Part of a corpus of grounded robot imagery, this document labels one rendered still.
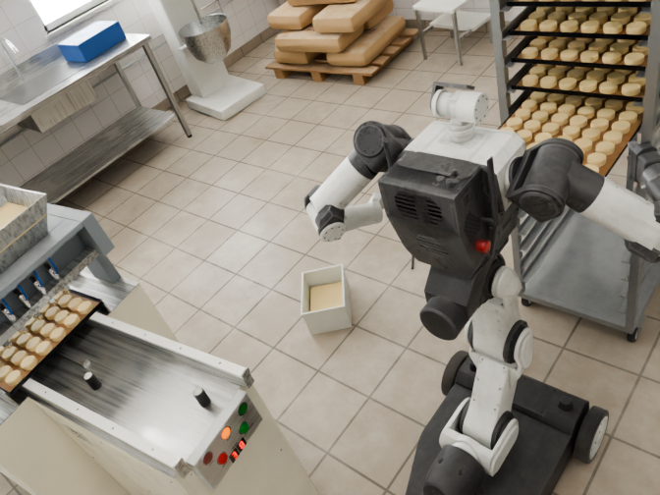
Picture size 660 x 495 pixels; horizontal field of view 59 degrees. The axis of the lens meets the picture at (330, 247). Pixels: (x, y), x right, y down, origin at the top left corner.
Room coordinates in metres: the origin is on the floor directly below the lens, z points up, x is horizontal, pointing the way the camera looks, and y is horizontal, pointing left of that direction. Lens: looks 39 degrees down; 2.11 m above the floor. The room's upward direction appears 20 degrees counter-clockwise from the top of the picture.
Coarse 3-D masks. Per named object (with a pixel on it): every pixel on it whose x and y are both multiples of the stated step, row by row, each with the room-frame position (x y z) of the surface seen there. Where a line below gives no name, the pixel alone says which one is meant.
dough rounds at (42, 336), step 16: (48, 304) 1.70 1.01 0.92; (64, 304) 1.68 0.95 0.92; (80, 304) 1.64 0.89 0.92; (96, 304) 1.63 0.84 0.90; (32, 320) 1.65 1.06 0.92; (48, 320) 1.64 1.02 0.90; (64, 320) 1.60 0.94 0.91; (80, 320) 1.58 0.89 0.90; (16, 336) 1.59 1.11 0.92; (32, 336) 1.58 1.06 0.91; (48, 336) 1.55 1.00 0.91; (64, 336) 1.52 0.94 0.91; (0, 352) 1.54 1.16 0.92; (16, 352) 1.52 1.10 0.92; (32, 352) 1.51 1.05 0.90; (48, 352) 1.47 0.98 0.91; (0, 368) 1.46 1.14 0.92; (16, 368) 1.45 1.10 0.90; (32, 368) 1.43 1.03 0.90; (0, 384) 1.41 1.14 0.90; (16, 384) 1.38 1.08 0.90
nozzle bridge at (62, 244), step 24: (48, 216) 1.84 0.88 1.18; (72, 216) 1.78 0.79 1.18; (48, 240) 1.68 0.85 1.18; (72, 240) 1.76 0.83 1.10; (96, 240) 1.73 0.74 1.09; (24, 264) 1.59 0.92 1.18; (72, 264) 1.70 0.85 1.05; (96, 264) 1.82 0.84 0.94; (0, 288) 1.50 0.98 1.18; (24, 288) 1.60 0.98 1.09; (48, 288) 1.61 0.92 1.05; (0, 312) 1.53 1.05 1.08; (24, 312) 1.53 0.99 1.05; (0, 336) 1.45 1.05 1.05
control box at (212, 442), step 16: (240, 400) 1.07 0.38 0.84; (224, 416) 1.03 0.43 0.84; (240, 416) 1.04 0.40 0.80; (256, 416) 1.07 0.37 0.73; (208, 432) 1.00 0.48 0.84; (240, 432) 1.02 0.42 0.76; (208, 448) 0.95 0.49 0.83; (224, 448) 0.98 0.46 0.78; (240, 448) 1.00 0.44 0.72; (192, 464) 0.92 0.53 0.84; (208, 464) 0.93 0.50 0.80; (224, 464) 0.96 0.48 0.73; (208, 480) 0.92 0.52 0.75
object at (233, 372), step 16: (96, 320) 1.55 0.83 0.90; (112, 320) 1.52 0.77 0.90; (128, 336) 1.45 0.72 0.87; (144, 336) 1.39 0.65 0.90; (160, 336) 1.36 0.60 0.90; (160, 352) 1.35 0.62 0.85; (176, 352) 1.28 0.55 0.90; (192, 352) 1.25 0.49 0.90; (208, 368) 1.19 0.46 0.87; (224, 368) 1.14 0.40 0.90; (240, 368) 1.12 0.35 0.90; (240, 384) 1.11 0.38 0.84
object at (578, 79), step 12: (528, 72) 1.73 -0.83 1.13; (540, 72) 1.67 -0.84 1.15; (552, 72) 1.64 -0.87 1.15; (564, 72) 1.62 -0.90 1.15; (576, 72) 1.59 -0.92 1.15; (588, 72) 1.60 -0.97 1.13; (600, 72) 1.54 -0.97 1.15; (612, 72) 1.55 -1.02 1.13; (624, 72) 1.51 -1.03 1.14; (636, 72) 1.48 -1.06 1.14; (528, 84) 1.63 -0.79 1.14; (540, 84) 1.61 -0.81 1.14; (552, 84) 1.58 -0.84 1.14; (564, 84) 1.54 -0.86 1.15; (576, 84) 1.54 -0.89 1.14; (588, 84) 1.49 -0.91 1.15; (600, 84) 1.47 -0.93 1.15; (612, 84) 1.45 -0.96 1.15; (624, 84) 1.43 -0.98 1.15; (636, 84) 1.41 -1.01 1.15; (636, 96) 1.38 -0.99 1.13
